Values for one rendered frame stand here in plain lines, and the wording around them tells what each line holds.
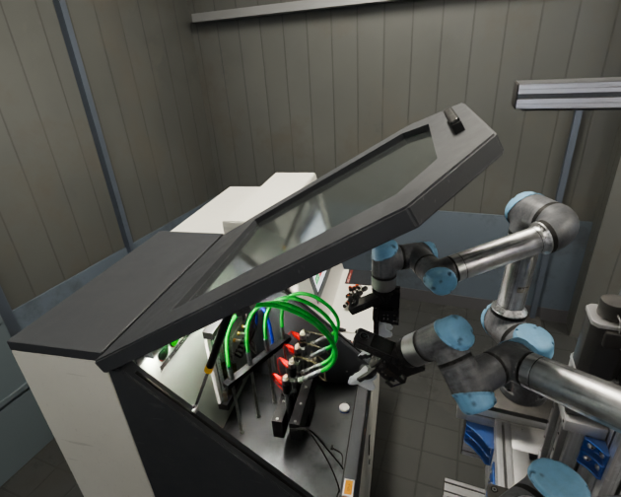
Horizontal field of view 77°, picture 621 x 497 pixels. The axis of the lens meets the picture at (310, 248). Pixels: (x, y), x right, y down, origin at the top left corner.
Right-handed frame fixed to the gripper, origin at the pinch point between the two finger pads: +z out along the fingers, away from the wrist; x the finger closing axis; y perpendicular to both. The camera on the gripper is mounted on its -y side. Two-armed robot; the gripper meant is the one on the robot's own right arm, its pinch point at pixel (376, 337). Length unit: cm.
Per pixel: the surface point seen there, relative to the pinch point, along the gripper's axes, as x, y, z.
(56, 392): -47, -80, -10
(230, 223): 23, -57, -30
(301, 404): -8.3, -25.6, 26.3
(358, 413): -6.1, -5.4, 29.3
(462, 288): 210, 62, 105
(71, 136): 106, -197, -50
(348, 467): -27.1, -6.0, 29.3
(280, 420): -16.1, -31.0, 26.3
